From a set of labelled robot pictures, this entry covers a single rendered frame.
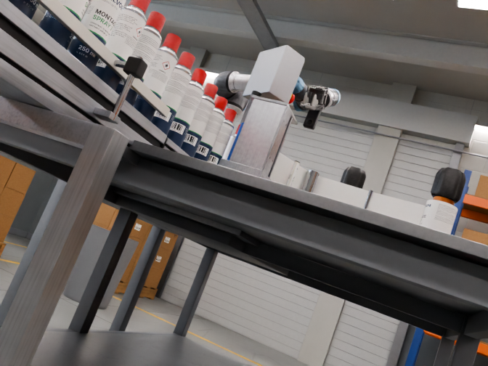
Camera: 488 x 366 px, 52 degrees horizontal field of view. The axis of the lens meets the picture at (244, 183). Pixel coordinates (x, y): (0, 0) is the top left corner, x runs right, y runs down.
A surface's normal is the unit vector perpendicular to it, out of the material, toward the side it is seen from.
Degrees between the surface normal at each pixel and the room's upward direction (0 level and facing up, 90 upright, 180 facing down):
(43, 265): 90
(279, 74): 90
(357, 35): 90
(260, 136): 90
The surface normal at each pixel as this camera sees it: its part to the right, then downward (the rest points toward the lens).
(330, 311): -0.34, -0.30
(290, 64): 0.55, 0.06
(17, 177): 0.88, 0.27
